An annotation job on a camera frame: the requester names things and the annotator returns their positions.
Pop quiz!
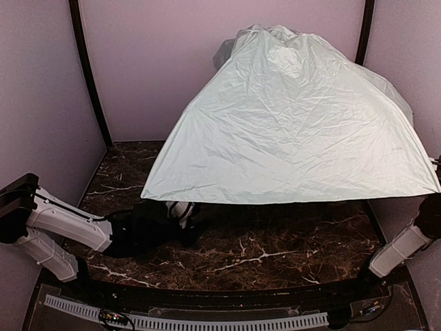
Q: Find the mint green folding umbrella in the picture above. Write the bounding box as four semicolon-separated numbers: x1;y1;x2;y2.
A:
141;26;440;205

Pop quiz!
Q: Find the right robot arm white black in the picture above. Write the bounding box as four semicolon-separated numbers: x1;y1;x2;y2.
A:
357;194;440;287

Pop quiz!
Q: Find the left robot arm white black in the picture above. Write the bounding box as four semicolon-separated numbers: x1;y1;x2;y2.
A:
1;173;207;283

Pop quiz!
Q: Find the small green circuit board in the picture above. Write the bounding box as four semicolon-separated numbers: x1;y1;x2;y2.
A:
98;310;129;327

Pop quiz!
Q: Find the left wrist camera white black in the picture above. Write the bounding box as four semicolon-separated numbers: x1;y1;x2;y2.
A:
165;201;195;229

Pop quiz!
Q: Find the grey slotted cable duct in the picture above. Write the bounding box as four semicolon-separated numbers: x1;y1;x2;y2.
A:
43;294;329;330

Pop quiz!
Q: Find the black front frame rail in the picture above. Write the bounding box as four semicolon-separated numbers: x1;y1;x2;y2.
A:
39;265;411;311

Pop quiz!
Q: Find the left black corner post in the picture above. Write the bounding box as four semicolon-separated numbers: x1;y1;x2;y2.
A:
68;0;113;149

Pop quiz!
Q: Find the black corner post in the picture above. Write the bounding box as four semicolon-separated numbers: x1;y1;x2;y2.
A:
355;0;375;66
68;0;113;149

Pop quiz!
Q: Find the right black corner post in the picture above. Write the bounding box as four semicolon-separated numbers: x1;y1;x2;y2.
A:
355;0;375;66

